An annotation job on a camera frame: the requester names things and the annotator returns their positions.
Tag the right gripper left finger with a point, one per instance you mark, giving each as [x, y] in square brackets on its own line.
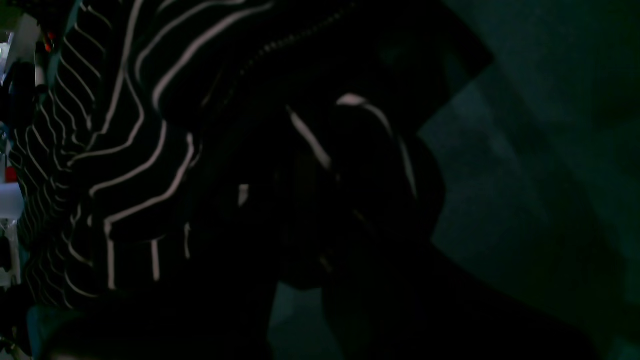
[217, 305]

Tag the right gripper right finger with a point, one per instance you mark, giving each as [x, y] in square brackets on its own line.
[389, 298]

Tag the navy white striped t-shirt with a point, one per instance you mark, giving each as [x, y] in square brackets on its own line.
[148, 93]

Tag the teal table cloth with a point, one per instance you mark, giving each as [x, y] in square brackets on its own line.
[528, 183]

